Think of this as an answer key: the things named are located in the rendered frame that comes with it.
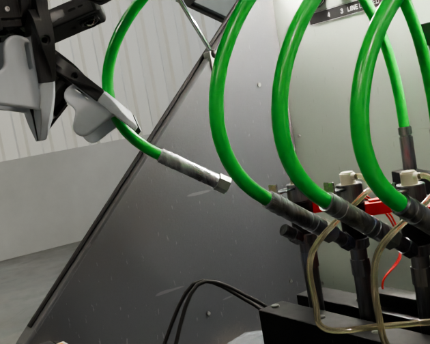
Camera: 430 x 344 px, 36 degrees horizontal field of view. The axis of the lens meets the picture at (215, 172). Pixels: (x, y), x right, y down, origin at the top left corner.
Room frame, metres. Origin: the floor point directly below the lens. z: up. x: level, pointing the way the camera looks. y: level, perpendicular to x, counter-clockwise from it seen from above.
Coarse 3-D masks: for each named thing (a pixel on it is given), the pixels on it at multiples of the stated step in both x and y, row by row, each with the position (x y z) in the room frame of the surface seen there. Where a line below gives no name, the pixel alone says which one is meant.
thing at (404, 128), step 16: (144, 0) 0.80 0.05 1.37; (368, 0) 0.85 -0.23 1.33; (128, 16) 0.79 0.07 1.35; (368, 16) 0.86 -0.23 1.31; (112, 48) 0.79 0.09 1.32; (384, 48) 0.86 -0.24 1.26; (112, 64) 0.79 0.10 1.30; (112, 80) 0.79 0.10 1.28; (400, 80) 0.86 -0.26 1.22; (112, 96) 0.78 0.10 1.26; (400, 96) 0.86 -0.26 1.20; (400, 112) 0.86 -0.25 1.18; (128, 128) 0.79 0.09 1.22; (400, 128) 0.86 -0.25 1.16; (144, 144) 0.79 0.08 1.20
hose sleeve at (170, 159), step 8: (168, 152) 0.80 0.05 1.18; (160, 160) 0.79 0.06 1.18; (168, 160) 0.79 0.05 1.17; (176, 160) 0.79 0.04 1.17; (184, 160) 0.80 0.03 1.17; (176, 168) 0.80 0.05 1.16; (184, 168) 0.80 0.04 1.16; (192, 168) 0.80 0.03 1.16; (200, 168) 0.80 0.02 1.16; (192, 176) 0.80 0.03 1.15; (200, 176) 0.80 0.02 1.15; (208, 176) 0.80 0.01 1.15; (216, 176) 0.81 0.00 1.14; (208, 184) 0.81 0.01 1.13; (216, 184) 0.81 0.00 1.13
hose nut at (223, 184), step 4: (220, 176) 0.81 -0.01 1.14; (224, 176) 0.81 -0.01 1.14; (220, 180) 0.80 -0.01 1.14; (224, 180) 0.81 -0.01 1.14; (228, 180) 0.81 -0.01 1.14; (220, 184) 0.80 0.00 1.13; (224, 184) 0.80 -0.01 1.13; (228, 184) 0.81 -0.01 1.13; (216, 188) 0.81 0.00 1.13; (220, 188) 0.81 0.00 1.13; (224, 188) 0.80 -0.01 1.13; (228, 188) 0.81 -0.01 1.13; (224, 192) 0.81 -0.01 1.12
